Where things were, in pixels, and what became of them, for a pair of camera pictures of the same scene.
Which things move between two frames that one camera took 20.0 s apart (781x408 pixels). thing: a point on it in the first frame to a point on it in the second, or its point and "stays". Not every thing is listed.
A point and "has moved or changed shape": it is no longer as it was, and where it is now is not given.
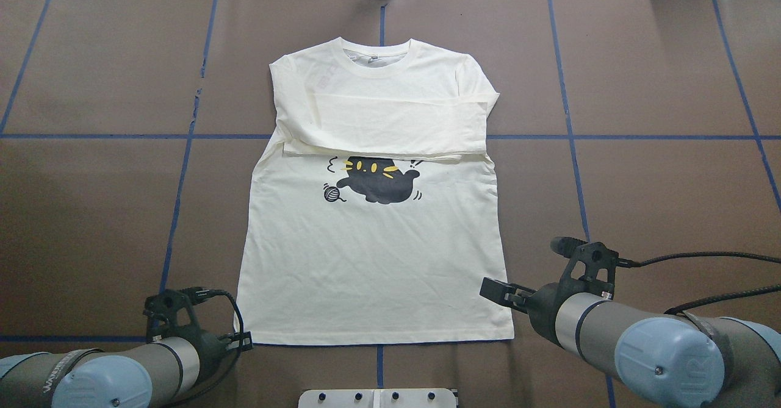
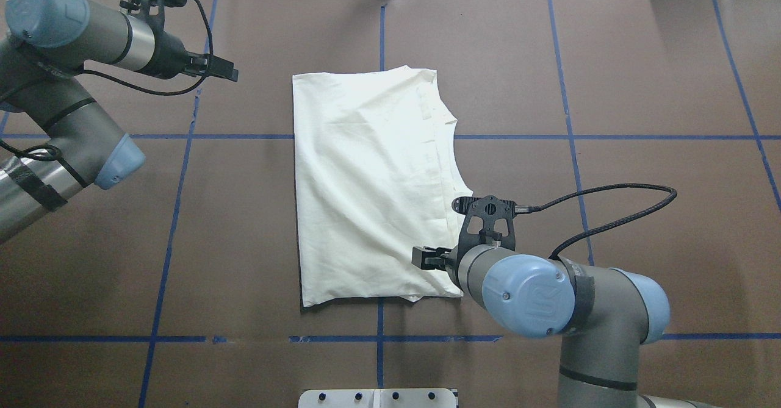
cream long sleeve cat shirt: x=373 y=212 has moved or changed shape
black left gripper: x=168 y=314 to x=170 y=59
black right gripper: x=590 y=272 to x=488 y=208
